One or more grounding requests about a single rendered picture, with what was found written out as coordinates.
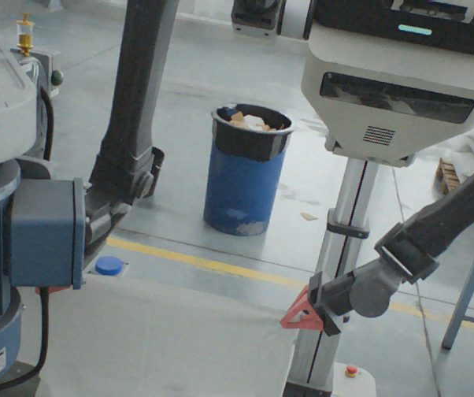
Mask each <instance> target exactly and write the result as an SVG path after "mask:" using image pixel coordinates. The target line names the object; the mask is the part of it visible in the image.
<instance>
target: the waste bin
mask: <svg viewBox="0 0 474 397"><path fill-rule="evenodd" d="M239 112H241V113H242V115H243V117H245V116H248V115H250V116H253V117H259V118H261V119H262V120H263V121H264V124H265V125H268V126H269V127H270V129H273V128H275V129H276V131H260V130H254V129H249V128H243V127H240V126H237V125H234V124H231V123H229V121H232V118H231V116H233V115H235V114H237V113H239ZM210 115H211V117H212V119H213V124H212V134H213V139H212V146H211V153H210V160H209V172H208V180H207V186H206V200H205V206H204V214H203V217H204V219H205V221H206V223H207V224H208V225H209V226H211V227H212V228H214V229H216V230H217V231H219V232H223V233H226V234H229V235H233V236H255V235H259V234H261V233H262V232H264V231H265V230H267V228H268V226H269V222H270V218H271V215H272V209H273V205H274V202H275V198H276V192H277V188H278V185H279V181H280V175H281V172H282V168H283V162H284V158H285V155H286V152H287V148H288V147H289V144H290V141H291V135H292V133H293V132H294V131H295V130H296V128H297V124H296V122H295V120H294V119H293V118H292V117H290V116H289V115H287V114H285V113H283V112H281V111H279V110H277V109H273V108H270V107H267V106H260V105H256V104H251V103H243V102H228V103H223V104H220V105H217V106H214V107H213V108H212V109H211V113H210ZM282 125H283V126H284V129H283V130H280V128H281V127H282Z"/></svg>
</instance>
